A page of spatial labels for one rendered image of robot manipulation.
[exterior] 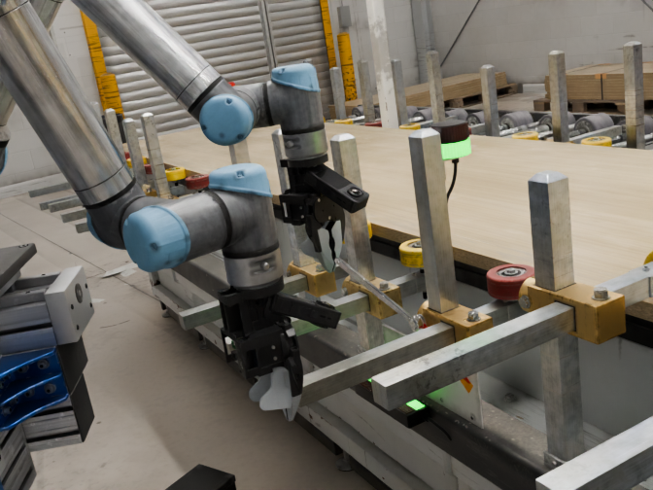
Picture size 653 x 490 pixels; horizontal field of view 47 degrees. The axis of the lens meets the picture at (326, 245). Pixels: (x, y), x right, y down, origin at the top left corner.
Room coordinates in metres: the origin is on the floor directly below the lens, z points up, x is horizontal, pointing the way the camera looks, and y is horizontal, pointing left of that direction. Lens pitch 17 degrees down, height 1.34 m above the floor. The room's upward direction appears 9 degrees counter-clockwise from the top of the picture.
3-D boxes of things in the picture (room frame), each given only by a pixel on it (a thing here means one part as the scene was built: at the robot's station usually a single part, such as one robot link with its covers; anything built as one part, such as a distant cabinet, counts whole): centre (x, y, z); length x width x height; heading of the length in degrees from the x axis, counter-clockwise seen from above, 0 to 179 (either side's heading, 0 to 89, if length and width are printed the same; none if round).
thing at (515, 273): (1.15, -0.29, 0.85); 0.08 x 0.08 x 0.11
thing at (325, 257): (1.29, 0.02, 0.95); 0.06 x 0.03 x 0.09; 47
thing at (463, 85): (9.77, -1.50, 0.23); 2.41 x 0.77 x 0.17; 124
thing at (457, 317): (1.11, -0.18, 0.85); 0.13 x 0.06 x 0.05; 27
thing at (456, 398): (1.15, -0.14, 0.75); 0.26 x 0.01 x 0.10; 27
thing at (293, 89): (1.30, 0.01, 1.22); 0.09 x 0.08 x 0.11; 86
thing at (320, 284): (1.56, 0.04, 0.81); 0.13 x 0.06 x 0.05; 27
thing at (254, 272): (0.95, 0.10, 1.05); 0.08 x 0.08 x 0.05
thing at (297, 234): (1.58, 0.05, 0.90); 0.03 x 0.03 x 0.48; 27
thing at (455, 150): (1.15, -0.21, 1.12); 0.06 x 0.06 x 0.02
